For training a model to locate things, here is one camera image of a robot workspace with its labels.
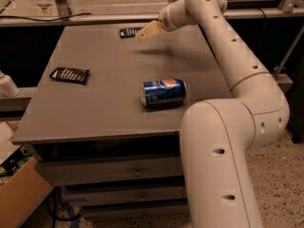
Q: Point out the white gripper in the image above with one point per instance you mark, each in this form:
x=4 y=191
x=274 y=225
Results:
x=166 y=20

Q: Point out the blue rxbar blueberry wrapper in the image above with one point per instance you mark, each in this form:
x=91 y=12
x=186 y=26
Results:
x=128 y=32

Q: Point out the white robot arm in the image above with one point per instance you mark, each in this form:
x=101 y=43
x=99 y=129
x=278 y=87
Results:
x=214 y=134

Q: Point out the blue pepsi can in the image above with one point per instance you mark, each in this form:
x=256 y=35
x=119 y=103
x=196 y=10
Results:
x=163 y=92

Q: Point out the black rxbar chocolate wrapper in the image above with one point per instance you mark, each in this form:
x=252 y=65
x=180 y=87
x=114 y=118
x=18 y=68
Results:
x=69 y=75

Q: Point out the grey drawer cabinet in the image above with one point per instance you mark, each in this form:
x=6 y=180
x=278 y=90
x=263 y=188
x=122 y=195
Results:
x=114 y=157

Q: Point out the white pipe fitting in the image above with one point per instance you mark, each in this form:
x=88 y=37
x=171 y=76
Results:
x=8 y=86

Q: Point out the cardboard box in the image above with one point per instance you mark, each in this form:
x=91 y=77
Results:
x=22 y=189

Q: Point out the metal frame rail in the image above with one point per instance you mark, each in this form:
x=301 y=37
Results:
x=27 y=12

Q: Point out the black cable loop floor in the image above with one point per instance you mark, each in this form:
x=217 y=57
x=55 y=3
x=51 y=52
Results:
x=61 y=211

